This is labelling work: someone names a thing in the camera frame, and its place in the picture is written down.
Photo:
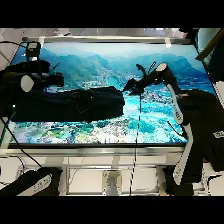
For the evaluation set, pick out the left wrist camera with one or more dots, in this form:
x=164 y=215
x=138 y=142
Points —
x=33 y=53

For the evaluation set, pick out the brown clothes hanger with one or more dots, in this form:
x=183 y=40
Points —
x=210 y=45

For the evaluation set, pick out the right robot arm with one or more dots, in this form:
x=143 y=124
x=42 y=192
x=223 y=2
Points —
x=176 y=106

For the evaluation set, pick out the silver frame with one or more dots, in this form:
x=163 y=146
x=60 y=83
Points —
x=111 y=181

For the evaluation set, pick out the black long garment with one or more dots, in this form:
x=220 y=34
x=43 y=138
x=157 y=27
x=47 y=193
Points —
x=76 y=105

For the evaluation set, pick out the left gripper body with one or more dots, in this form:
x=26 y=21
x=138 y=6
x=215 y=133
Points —
x=55 y=80

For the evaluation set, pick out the heap of clothes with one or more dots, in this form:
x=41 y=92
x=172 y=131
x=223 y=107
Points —
x=10 y=90

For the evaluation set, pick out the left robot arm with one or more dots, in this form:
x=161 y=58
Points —
x=27 y=83

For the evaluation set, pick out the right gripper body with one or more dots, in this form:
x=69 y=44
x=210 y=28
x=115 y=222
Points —
x=144 y=81

